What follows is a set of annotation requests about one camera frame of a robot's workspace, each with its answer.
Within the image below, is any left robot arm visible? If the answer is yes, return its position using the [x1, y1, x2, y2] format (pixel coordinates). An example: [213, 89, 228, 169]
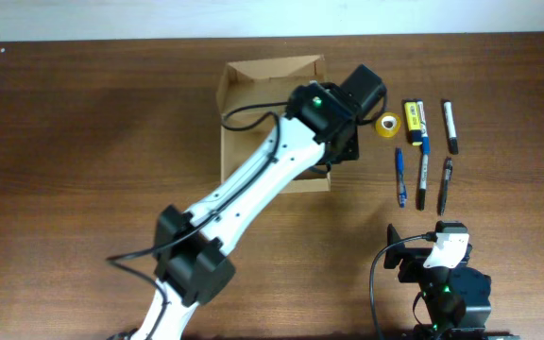
[107, 64, 387, 339]

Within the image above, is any left black cable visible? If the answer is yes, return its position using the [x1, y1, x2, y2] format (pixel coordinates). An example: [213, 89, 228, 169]
[105, 96, 330, 340]

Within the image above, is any brown cardboard box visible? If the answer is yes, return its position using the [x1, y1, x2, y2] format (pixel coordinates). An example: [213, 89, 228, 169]
[216, 55, 328, 182]

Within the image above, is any blue ballpoint pen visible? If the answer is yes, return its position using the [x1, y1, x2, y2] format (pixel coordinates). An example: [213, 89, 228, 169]
[395, 147, 408, 208]

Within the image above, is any yellow adhesive tape roll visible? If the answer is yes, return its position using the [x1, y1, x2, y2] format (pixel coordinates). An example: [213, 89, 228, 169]
[375, 112, 401, 138]

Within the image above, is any white marker with black cap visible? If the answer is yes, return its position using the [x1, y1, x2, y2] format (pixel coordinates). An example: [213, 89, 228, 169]
[443, 101, 459, 155]

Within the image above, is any yellow highlighter marker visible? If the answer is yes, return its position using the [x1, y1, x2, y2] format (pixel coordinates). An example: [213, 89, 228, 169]
[403, 101, 422, 146]

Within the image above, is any white marker with blue cap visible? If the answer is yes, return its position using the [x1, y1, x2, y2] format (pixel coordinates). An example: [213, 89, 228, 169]
[416, 100, 431, 155]

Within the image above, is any silver marker with black cap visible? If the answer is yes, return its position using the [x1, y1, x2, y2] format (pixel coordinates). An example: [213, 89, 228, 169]
[417, 154, 429, 211]

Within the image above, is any black ballpoint pen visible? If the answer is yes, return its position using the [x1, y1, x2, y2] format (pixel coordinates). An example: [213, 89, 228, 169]
[437, 158, 453, 215]

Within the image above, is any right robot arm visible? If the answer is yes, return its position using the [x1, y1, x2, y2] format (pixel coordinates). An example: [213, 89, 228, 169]
[383, 221, 491, 339]

